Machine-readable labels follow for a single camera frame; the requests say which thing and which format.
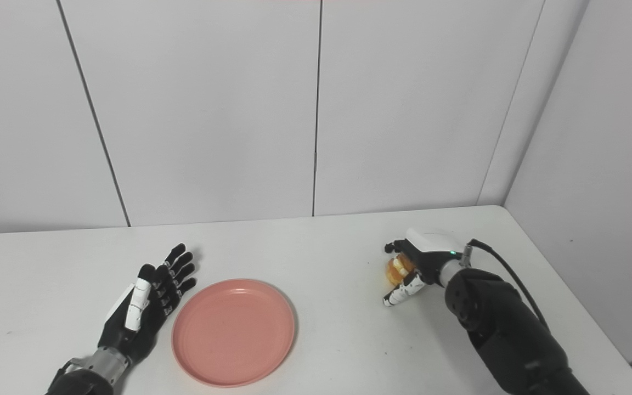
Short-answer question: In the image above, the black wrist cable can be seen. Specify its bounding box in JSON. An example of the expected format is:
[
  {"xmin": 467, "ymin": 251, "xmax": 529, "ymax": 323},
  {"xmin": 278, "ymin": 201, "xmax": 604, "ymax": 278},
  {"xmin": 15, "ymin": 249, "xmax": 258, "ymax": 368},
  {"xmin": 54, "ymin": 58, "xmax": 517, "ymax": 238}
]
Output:
[
  {"xmin": 461, "ymin": 239, "xmax": 550, "ymax": 331},
  {"xmin": 52, "ymin": 358, "xmax": 85, "ymax": 387}
]

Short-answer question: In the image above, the pink round plate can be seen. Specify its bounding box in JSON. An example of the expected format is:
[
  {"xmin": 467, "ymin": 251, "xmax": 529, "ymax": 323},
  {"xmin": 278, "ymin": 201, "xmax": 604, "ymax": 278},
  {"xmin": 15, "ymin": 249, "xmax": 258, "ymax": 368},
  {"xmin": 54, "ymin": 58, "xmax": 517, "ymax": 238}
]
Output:
[{"xmin": 171, "ymin": 279, "xmax": 297, "ymax": 388}]

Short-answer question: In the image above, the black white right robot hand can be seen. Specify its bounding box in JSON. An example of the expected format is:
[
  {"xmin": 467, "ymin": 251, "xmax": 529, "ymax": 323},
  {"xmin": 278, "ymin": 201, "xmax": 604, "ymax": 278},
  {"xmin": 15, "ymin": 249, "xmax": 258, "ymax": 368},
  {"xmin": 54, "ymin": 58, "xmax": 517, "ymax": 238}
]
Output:
[{"xmin": 383, "ymin": 228, "xmax": 465, "ymax": 307}]

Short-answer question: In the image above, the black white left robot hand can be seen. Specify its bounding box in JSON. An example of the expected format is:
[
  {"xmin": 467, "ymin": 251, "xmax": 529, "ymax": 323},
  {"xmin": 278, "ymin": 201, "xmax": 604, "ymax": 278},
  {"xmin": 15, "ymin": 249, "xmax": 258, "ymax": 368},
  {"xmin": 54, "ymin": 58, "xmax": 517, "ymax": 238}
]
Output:
[{"xmin": 98, "ymin": 243, "xmax": 198, "ymax": 364}]

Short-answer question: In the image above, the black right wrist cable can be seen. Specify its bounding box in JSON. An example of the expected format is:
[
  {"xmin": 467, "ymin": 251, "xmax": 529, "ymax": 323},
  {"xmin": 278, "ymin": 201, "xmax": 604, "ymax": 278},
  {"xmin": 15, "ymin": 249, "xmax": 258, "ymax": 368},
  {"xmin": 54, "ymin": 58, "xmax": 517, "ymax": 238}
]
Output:
[{"xmin": 461, "ymin": 239, "xmax": 550, "ymax": 331}]

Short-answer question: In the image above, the cream puff pastry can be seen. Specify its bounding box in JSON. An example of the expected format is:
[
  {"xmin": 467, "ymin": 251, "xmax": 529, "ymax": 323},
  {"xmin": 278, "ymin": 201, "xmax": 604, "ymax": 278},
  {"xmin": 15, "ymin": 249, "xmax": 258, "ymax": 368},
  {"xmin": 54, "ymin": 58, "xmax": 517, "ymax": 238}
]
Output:
[{"xmin": 386, "ymin": 254, "xmax": 416, "ymax": 286}]

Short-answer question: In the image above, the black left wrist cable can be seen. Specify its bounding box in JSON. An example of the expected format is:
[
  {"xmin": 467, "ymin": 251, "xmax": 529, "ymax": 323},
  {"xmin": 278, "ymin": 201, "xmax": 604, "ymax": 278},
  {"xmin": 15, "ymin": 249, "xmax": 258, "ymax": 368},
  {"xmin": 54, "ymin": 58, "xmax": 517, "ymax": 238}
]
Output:
[{"xmin": 52, "ymin": 358, "xmax": 85, "ymax": 387}]

